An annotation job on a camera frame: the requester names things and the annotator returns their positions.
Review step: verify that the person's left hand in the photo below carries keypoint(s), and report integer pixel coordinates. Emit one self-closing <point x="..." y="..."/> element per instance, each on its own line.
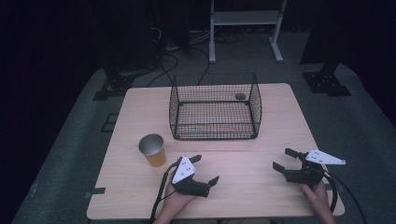
<point x="176" y="200"/>

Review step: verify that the orange paper cup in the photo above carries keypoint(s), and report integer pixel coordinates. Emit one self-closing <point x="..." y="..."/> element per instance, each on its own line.
<point x="154" y="152"/>

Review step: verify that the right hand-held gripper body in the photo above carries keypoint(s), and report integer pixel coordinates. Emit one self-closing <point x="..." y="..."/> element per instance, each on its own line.
<point x="311" y="169"/>

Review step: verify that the black tape strip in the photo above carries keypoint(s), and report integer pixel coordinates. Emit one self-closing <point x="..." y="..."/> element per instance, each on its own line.
<point x="95" y="191"/>

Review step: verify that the white metal stand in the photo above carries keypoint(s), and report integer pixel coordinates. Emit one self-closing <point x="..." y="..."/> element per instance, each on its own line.
<point x="246" y="18"/>

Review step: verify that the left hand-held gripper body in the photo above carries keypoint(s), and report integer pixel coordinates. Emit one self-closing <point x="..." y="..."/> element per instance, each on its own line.
<point x="186" y="174"/>

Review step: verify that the dark round table grommet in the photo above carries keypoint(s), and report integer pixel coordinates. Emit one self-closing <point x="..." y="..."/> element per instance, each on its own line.
<point x="239" y="96"/>

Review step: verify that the person's right hand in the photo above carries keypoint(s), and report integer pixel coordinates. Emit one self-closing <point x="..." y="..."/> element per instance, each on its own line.
<point x="316" y="197"/>

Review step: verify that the black floor stand base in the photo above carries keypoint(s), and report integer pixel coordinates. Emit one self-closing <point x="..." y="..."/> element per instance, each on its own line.
<point x="327" y="81"/>
<point x="116" y="84"/>

